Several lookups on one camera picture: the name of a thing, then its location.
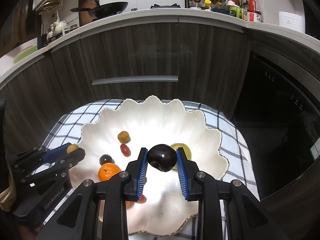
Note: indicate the red grape tomato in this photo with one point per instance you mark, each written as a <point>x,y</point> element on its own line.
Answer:
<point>125,150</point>
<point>142,199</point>

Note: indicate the person left hand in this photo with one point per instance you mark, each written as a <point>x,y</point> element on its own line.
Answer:
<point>8,196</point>

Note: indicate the red label sauce bottle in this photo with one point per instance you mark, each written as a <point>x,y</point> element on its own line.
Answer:
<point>252,8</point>

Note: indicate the black microwave oven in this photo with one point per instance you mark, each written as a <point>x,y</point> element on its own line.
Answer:
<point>312,26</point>

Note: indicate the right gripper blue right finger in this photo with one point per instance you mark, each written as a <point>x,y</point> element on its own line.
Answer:
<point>246,218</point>

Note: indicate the white rice cooker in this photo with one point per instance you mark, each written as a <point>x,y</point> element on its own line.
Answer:
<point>292,21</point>

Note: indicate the tan longan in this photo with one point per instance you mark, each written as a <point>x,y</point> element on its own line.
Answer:
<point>72,148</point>
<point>124,137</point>

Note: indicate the black dishwasher front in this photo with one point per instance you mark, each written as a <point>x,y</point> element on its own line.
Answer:
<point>279,120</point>

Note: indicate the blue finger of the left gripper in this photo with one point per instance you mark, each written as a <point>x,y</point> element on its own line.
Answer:
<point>37,157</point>
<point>67,162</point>

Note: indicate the orange mandarin with stem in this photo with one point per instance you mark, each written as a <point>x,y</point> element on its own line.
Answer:
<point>107,171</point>

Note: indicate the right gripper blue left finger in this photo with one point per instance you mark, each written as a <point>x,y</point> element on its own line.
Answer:
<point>77,217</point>

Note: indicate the checkered white black cloth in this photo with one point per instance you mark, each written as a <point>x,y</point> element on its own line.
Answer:
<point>216,146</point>

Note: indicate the black wok pan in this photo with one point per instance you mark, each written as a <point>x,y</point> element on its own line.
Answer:
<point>104,10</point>

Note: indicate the green container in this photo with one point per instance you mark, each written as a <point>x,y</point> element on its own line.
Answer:
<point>235,11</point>

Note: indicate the grey drawer handle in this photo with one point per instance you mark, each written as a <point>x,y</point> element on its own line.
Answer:
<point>134,79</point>

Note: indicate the yellow lid jar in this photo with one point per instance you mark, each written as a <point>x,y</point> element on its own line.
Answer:
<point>207,5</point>

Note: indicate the dark plum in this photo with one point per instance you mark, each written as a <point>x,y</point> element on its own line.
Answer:
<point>106,159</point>
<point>162,157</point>

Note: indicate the white teapot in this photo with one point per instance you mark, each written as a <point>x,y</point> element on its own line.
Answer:
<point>57,27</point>

